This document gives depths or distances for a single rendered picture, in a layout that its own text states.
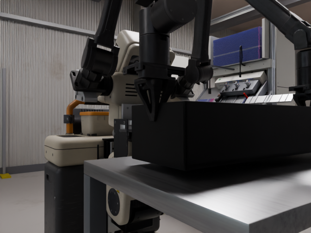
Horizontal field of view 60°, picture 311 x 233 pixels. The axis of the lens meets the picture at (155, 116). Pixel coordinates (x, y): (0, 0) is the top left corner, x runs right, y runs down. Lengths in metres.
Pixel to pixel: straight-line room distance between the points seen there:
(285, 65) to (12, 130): 3.98
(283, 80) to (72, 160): 1.99
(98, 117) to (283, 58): 1.86
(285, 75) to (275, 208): 2.40
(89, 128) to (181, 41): 5.63
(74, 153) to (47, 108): 3.78
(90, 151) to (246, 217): 1.01
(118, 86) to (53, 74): 4.09
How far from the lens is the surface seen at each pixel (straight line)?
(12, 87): 4.89
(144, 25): 0.51
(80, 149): 1.23
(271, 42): 2.49
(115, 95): 1.00
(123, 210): 1.04
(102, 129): 1.31
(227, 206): 0.33
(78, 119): 1.48
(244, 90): 2.37
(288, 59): 2.76
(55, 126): 5.02
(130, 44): 1.01
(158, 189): 0.39
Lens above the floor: 0.90
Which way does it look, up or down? level
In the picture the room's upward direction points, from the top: straight up
